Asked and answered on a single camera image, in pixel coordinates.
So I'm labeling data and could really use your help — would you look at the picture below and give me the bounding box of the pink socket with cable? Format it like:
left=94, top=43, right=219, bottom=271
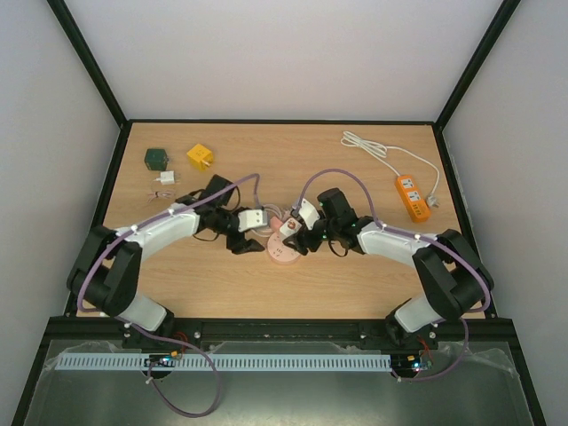
left=251, top=203, right=300, bottom=265

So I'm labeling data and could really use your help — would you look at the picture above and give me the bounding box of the yellow cube socket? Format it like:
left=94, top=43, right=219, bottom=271
left=186, top=144, right=214, bottom=171

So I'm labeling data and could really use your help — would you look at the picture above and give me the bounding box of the small white charger adapter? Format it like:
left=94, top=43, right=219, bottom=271
left=154, top=170, right=181, bottom=186

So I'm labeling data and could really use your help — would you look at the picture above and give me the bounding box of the orange power strip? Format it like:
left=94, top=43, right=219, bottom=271
left=395, top=175, right=431, bottom=223

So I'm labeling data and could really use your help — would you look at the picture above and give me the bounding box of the green dragon cube socket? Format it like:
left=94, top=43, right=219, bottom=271
left=144, top=148, right=169, bottom=171

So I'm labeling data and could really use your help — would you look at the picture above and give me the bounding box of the white tiger cube socket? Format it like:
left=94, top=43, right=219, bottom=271
left=279, top=217, right=303, bottom=241

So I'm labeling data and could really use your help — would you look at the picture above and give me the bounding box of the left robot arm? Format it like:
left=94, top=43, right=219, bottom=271
left=67, top=173, right=268, bottom=341

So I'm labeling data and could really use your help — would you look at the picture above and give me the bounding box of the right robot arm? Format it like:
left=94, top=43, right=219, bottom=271
left=280, top=188, right=494, bottom=348

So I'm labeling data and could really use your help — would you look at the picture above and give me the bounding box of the metal sheet front panel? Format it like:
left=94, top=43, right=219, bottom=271
left=25, top=341, right=533, bottom=425

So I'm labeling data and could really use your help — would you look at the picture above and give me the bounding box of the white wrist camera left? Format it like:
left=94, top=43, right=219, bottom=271
left=237, top=209, right=269, bottom=233

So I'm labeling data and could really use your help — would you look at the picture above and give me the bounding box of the white power strip cable plug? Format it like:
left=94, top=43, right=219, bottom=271
left=340, top=130, right=443, bottom=209

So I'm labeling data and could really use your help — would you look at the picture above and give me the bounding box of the black aluminium frame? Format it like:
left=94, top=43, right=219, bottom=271
left=12, top=0, right=546, bottom=425

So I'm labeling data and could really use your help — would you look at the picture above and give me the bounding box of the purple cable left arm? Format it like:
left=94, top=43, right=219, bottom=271
left=77, top=172, right=263, bottom=417

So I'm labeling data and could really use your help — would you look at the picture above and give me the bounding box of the light blue slotted cable duct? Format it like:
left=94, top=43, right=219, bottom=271
left=55, top=353, right=391, bottom=373

